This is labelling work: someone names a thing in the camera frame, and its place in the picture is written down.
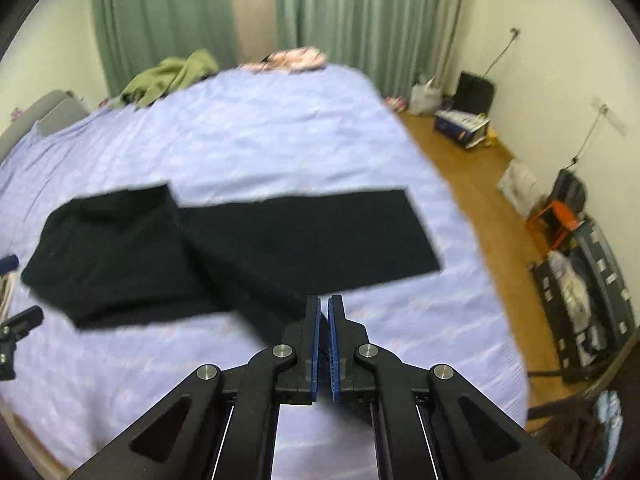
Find white crumpled bag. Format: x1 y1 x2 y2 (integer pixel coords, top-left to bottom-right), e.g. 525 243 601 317
497 160 544 218

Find white plastic bag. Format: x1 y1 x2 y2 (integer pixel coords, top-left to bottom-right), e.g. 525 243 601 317
410 77 444 115

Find black pants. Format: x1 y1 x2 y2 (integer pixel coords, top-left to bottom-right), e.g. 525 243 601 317
21 184 442 348

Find black tripod legs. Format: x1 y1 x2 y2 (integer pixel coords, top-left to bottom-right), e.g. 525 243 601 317
527 360 603 422

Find open black suitcase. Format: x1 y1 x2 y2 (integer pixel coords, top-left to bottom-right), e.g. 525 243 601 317
532 217 638 383

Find wall outlet with cable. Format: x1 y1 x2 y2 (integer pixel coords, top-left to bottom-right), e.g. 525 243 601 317
565 99 629 169
482 27 522 79

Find black bag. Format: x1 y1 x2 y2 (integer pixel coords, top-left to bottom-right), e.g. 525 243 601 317
454 71 496 115

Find beige sheer curtain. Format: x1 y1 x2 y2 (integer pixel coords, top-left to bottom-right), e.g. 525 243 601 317
225 0 281 65

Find green curtain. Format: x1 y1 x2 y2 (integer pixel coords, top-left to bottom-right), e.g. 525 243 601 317
90 0 238 97
275 0 468 100

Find grey headboard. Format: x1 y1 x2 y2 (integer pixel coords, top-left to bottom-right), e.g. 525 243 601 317
0 90 88 162

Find orange stool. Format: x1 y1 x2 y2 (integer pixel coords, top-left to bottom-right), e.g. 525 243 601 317
525 200 581 252

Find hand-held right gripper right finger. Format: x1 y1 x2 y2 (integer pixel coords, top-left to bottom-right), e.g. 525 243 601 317
327 295 578 480

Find olive green cloth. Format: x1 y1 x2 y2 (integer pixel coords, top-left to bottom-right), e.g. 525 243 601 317
120 49 221 108

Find light blue cloth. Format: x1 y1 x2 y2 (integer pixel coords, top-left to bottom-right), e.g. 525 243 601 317
592 390 624 462

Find pink floral cloth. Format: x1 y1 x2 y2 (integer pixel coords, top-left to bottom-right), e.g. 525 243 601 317
239 46 328 76

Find purple floral bed sheet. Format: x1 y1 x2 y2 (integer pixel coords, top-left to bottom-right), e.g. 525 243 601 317
0 64 532 480

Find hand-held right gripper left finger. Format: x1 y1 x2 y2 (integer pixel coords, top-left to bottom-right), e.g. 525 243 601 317
67 296 321 480

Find blue cardboard box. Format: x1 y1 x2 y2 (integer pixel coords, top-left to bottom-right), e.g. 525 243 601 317
433 109 491 150

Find black backpack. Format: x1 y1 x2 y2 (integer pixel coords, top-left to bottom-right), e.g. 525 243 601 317
550 169 587 216

